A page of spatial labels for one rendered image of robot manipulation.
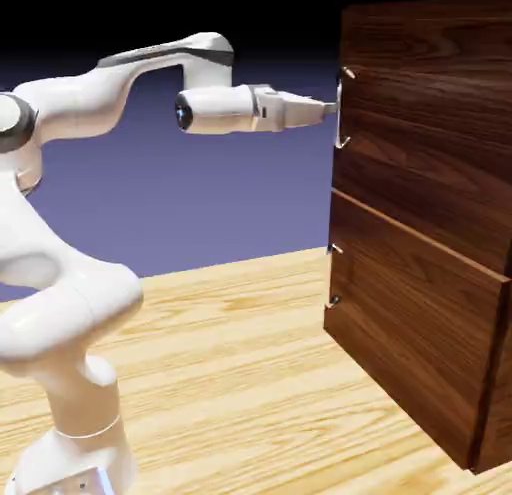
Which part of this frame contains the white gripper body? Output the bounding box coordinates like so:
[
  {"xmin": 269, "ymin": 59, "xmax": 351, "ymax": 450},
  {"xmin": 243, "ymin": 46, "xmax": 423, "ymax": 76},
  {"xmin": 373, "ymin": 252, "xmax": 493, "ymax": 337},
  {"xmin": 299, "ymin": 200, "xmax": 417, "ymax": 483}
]
[{"xmin": 278, "ymin": 89, "xmax": 330, "ymax": 130}]

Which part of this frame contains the curved silver door handle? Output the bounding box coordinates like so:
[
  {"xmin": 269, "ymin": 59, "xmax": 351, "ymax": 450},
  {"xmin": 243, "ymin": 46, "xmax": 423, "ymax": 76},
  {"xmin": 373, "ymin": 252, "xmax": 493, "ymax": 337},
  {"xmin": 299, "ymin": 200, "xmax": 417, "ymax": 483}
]
[
  {"xmin": 326, "ymin": 242, "xmax": 344, "ymax": 309},
  {"xmin": 334, "ymin": 65, "xmax": 357, "ymax": 150}
]

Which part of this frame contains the dark wood cabinet door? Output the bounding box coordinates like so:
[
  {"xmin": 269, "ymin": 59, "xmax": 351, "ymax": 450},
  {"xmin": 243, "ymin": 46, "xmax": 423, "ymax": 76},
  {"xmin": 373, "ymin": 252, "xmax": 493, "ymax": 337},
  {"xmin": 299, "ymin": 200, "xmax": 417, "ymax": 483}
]
[
  {"xmin": 330, "ymin": 64, "xmax": 512, "ymax": 278},
  {"xmin": 322, "ymin": 188, "xmax": 512, "ymax": 471}
]

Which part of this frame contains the dark wood cabinet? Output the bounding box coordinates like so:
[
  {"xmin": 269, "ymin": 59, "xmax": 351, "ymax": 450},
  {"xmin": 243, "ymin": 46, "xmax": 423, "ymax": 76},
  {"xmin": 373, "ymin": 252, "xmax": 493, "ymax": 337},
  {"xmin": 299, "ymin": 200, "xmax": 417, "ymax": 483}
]
[{"xmin": 322, "ymin": 0, "xmax": 512, "ymax": 475}]

